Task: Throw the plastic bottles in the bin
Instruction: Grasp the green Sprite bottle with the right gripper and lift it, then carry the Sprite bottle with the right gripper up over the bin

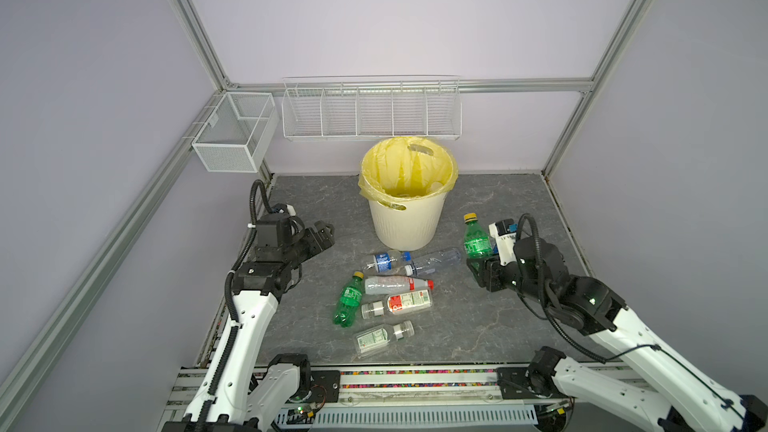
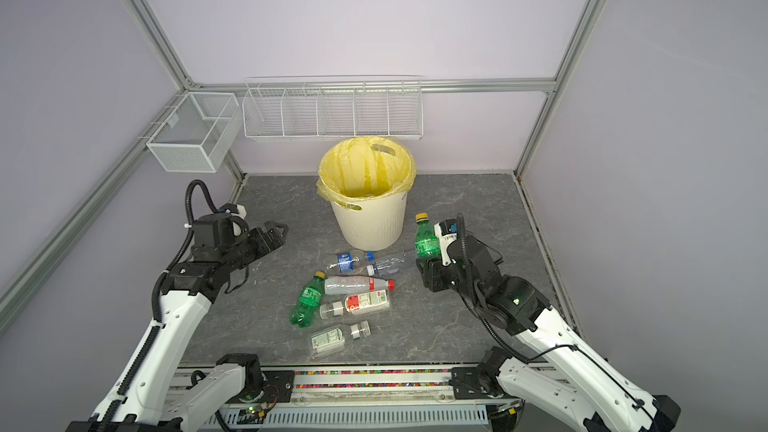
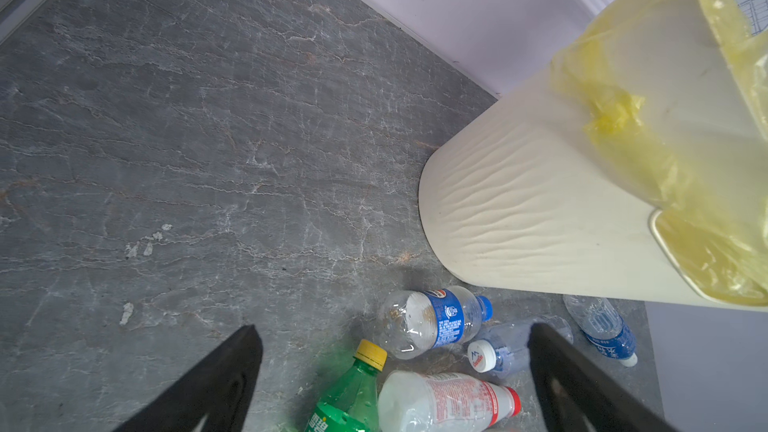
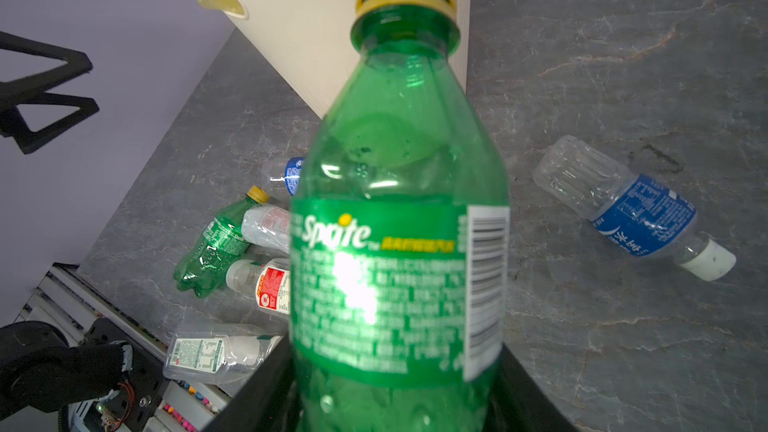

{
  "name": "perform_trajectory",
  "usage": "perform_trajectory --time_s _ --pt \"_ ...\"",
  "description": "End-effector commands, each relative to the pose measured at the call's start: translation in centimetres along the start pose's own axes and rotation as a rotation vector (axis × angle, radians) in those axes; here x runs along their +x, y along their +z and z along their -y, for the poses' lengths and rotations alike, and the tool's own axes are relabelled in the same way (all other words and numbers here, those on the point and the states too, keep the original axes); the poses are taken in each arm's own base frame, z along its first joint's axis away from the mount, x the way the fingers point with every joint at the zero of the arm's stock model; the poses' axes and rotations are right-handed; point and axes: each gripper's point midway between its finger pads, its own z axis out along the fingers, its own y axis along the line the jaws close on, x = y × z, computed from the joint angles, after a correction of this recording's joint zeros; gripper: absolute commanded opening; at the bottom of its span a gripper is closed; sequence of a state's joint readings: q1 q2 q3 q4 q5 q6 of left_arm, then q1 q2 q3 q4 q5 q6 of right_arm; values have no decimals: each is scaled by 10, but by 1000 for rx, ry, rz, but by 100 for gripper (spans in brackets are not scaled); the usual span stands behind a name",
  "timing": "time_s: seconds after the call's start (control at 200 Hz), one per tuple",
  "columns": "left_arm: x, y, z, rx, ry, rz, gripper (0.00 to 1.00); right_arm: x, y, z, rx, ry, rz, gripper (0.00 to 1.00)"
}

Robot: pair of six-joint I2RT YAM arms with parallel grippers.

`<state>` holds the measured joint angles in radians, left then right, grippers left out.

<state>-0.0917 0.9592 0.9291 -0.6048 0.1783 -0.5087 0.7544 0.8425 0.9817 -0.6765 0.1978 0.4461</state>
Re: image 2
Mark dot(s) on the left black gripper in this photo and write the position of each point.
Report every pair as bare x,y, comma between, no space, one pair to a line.
265,247

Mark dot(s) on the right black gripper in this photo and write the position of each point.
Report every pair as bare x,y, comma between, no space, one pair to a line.
433,274

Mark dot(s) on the green soda bottle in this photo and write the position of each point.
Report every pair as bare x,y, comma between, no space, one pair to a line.
309,301
426,243

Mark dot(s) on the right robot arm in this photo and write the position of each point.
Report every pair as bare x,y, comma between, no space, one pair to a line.
564,376

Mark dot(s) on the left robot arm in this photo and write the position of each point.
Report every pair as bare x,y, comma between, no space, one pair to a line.
181,297

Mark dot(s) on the cream plastic waste bin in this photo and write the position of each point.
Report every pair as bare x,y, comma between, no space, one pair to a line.
375,227

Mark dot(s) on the yellow bin liner bag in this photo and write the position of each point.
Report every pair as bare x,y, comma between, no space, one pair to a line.
359,170

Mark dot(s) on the Pepsi water bottle blue label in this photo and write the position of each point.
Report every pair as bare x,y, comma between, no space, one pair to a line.
349,262

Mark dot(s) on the white bottle red cap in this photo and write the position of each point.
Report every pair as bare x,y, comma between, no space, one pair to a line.
352,285

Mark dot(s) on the clear crushed water bottle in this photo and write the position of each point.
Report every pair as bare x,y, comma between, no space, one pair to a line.
387,265

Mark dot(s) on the clear bottle red white label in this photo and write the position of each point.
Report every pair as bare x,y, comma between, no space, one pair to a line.
360,304

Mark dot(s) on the clear bottle green label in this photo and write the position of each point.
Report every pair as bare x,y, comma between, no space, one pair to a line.
336,338

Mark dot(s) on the small white mesh basket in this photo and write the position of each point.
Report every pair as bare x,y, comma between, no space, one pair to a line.
197,133

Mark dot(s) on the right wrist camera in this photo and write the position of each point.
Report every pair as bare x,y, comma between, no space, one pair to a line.
446,232

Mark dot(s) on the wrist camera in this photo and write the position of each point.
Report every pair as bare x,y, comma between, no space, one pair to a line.
224,226
446,232

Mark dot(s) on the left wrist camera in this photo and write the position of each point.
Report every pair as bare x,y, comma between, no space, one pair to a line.
224,226

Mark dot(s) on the long white wire shelf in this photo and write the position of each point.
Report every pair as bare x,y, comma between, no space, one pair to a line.
331,107

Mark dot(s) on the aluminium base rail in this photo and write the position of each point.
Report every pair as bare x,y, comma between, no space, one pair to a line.
339,398

